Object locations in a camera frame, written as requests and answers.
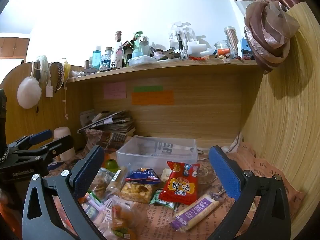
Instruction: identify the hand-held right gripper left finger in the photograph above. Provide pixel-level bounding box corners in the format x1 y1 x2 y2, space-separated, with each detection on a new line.
22 145 105 240

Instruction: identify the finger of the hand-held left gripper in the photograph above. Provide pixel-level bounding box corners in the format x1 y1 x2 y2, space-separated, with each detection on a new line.
7 129 53 153
15 135 75 163

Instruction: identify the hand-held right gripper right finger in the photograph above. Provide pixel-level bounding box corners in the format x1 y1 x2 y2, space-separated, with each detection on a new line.
209 145 292 240

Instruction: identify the green lime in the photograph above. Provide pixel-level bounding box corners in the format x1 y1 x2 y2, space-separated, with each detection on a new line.
104 159 118 170

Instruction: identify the clear pastry white label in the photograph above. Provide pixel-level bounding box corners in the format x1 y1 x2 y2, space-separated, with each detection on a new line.
105 166 129 198

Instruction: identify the red snack packet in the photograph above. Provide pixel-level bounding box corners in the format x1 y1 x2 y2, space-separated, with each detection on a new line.
159 161 201 205

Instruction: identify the purple and yellow snack packet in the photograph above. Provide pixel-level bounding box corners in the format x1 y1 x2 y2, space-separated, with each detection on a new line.
169 194 220 232

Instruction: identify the clear plastic container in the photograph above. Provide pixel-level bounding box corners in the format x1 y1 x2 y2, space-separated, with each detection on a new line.
116 135 199 175

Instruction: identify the clear bag of orange snacks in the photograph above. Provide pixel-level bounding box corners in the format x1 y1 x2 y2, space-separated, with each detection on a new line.
110 200 140 239

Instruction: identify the white cylindrical cup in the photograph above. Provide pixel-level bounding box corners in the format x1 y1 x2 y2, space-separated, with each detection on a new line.
54 127 75 162

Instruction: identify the clear glass dish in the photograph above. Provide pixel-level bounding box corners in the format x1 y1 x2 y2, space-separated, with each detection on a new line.
197 160 218 185

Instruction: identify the green and white snack packet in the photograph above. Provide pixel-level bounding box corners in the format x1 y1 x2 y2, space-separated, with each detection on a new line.
80 191 105 220

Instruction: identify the white paper sheet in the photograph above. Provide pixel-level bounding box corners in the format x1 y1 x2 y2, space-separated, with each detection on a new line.
222 131 244 153

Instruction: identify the white fluffy puff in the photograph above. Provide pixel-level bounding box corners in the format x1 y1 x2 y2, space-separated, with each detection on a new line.
17 77 42 109

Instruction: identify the newspaper print table cover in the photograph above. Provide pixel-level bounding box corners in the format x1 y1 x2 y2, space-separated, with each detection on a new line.
47 127 307 240

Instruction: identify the clear bag of yellow crackers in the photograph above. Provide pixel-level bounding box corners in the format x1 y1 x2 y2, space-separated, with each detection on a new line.
117 180 157 204

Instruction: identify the blue snack packet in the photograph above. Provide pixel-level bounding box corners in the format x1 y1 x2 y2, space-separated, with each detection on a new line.
125 168 161 184

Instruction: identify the stack of magazines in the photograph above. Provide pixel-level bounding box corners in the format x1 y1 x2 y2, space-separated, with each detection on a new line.
77 110 137 137

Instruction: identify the small white snack packet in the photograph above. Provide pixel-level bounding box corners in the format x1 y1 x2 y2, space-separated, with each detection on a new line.
160 168 173 182

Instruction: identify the black patterned headband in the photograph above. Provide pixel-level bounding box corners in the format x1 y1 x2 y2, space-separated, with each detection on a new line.
51 62 65 92

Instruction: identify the white fluffy headband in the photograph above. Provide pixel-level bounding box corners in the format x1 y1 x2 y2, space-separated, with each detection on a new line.
35 55 50 83

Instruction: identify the yellow hanging ornament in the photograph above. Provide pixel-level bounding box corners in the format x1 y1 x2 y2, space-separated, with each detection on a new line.
64 59 72 80

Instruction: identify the wooden desk shelf unit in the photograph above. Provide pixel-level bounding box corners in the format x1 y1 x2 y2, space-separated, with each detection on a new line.
0 1 320 240

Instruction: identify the pink sticky note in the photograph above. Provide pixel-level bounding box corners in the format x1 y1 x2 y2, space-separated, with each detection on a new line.
103 82 126 99

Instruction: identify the wooden cabinet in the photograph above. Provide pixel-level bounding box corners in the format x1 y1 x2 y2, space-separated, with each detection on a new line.
0 37 27 63

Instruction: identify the blue liquid bottle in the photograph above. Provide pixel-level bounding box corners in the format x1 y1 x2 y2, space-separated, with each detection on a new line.
92 45 102 69

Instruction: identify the orange sticky note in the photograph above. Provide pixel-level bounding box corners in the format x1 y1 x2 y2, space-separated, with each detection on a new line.
131 90 174 105

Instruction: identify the dark blue glass jar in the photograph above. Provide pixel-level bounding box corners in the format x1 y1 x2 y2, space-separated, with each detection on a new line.
100 47 113 71

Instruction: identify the green sticky note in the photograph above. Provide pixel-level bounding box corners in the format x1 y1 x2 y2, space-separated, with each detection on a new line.
133 86 163 92

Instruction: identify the floral print glass bottle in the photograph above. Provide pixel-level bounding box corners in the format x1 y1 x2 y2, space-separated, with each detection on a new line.
111 31 125 68

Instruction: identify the white lidded plastic box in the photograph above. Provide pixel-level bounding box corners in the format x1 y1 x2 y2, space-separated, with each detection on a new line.
128 56 157 67

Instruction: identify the wide glass jar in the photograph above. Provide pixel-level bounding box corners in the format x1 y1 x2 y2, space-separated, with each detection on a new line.
214 41 235 58

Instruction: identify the blue box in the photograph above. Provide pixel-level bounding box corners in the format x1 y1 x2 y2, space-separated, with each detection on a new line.
240 38 253 59

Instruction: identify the light blue bottle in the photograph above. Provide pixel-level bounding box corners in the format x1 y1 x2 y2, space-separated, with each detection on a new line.
132 36 150 58

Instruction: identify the white foam block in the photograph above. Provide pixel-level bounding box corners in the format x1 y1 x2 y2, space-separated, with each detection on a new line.
186 39 213 55

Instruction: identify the tall jar with copper contents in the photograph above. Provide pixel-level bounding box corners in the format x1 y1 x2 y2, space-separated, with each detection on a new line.
224 26 238 58

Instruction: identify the clear acrylic organizer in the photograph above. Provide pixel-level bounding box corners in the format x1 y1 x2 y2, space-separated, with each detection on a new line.
169 22 198 60

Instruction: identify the pink sheer scarf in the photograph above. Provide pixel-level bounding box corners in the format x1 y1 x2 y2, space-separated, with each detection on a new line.
202 0 300 74

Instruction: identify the white beaded cord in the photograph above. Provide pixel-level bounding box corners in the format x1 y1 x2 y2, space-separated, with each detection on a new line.
63 79 69 120

